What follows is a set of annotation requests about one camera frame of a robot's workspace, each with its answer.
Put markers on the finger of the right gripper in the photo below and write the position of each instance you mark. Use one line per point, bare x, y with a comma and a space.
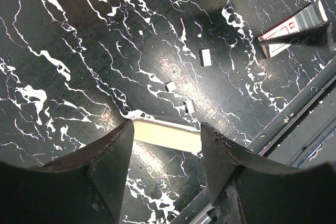
318, 37

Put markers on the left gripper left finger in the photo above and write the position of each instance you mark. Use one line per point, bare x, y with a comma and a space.
85, 186

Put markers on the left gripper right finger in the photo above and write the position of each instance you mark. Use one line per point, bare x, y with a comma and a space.
245, 187

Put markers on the silver staple strip piece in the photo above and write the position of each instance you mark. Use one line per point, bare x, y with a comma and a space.
206, 60

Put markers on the red staple box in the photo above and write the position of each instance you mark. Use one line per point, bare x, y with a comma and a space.
310, 17

